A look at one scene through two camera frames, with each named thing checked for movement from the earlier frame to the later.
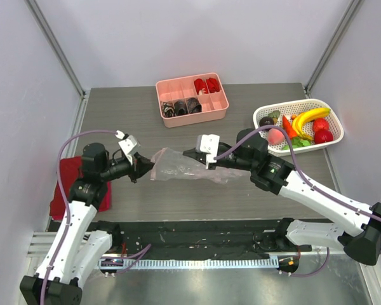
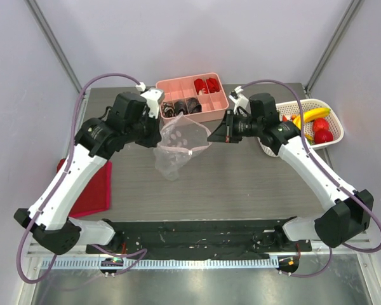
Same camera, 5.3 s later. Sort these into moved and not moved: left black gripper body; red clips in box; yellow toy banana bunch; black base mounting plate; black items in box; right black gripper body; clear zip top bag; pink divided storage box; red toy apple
Moved: left black gripper body; right black gripper body; clear zip top bag
Not moved: yellow toy banana bunch; black base mounting plate; red clips in box; black items in box; red toy apple; pink divided storage box
